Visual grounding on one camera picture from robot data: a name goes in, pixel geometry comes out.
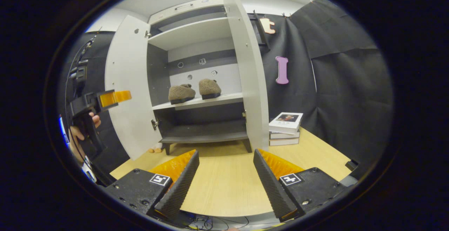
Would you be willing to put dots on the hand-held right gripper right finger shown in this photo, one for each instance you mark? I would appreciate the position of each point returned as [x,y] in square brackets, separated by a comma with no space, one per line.
[272,185]

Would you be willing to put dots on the white shoe cabinet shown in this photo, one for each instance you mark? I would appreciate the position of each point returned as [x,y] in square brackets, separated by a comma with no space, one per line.
[193,31]

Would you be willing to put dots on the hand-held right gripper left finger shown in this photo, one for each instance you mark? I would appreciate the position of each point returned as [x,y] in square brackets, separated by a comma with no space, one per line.
[180,185]

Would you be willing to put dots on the white cabinet door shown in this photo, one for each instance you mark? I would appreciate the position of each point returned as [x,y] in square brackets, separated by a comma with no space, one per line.
[250,83]
[126,83]

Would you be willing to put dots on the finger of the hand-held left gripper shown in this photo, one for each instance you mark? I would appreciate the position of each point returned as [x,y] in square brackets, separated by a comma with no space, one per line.
[117,98]

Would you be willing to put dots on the brown fuzzy shoe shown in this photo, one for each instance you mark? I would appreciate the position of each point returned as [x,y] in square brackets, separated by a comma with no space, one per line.
[209,87]
[181,92]

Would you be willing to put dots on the small black object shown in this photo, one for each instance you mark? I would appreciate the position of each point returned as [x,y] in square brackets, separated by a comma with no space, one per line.
[352,165]

